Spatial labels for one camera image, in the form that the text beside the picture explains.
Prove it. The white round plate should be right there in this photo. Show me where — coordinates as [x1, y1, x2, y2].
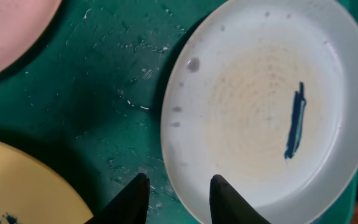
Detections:
[0, 0, 62, 72]

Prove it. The teal plastic tray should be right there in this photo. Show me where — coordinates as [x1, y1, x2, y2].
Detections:
[0, 0, 358, 224]

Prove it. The yellow round plate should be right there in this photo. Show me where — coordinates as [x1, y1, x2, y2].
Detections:
[0, 142, 93, 223]

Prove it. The light blue round plate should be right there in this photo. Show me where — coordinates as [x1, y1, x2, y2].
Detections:
[161, 0, 358, 223]

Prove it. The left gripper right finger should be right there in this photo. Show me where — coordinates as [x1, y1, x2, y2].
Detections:
[209, 174, 269, 224]

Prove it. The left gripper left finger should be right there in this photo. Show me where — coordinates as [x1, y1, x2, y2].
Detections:
[85, 173, 150, 224]

